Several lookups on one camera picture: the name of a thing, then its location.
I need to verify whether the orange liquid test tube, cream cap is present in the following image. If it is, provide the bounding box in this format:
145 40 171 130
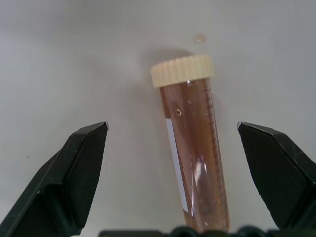
151 55 232 235

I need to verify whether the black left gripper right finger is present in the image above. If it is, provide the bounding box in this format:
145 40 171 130
237 121 316 237

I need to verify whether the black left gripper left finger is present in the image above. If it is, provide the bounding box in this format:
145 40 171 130
0 121 110 237

